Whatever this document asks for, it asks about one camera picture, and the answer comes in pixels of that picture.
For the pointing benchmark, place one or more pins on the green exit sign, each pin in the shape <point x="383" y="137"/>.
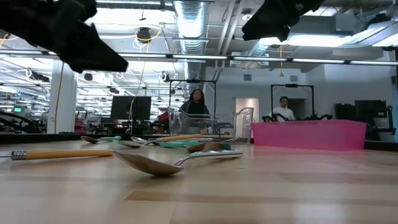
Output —
<point x="17" y="109"/>

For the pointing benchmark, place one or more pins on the background black robot arm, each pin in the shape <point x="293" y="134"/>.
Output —
<point x="276" y="117"/>

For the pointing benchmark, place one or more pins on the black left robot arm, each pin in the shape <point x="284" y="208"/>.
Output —
<point x="18" y="12"/>

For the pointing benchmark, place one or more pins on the white building column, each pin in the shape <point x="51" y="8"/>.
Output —
<point x="66" y="109"/>

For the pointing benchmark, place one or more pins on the wall air vent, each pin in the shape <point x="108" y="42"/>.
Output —
<point x="293" y="78"/>
<point x="247" y="77"/>

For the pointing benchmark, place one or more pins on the black computer monitor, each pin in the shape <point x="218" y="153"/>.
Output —
<point x="370" y="109"/>
<point x="130" y="107"/>

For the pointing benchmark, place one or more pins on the pink translucent plastic bin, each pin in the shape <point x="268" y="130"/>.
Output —
<point x="311" y="135"/>

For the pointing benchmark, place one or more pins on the clear plastic bin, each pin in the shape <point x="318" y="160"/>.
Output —
<point x="242" y="124"/>

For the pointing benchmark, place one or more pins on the silver round air duct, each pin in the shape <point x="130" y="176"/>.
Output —
<point x="258" y="49"/>
<point x="190" y="25"/>

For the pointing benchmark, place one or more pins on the black metal stand frame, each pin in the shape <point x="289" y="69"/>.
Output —
<point x="192" y="81"/>
<point x="292" y="85"/>

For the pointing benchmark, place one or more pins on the black overhead light bar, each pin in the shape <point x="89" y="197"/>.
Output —
<point x="199" y="57"/>

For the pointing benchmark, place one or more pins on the red cart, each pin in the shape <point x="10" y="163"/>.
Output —
<point x="79" y="126"/>

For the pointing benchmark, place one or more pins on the person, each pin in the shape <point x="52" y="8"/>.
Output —
<point x="196" y="107"/>
<point x="283" y="113"/>

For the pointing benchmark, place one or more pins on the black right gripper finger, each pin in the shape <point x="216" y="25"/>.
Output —
<point x="267" y="31"/>

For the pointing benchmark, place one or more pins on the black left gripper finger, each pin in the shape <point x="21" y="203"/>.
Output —
<point x="93" y="56"/>

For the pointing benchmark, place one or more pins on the white door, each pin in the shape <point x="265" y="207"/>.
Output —
<point x="248" y="105"/>

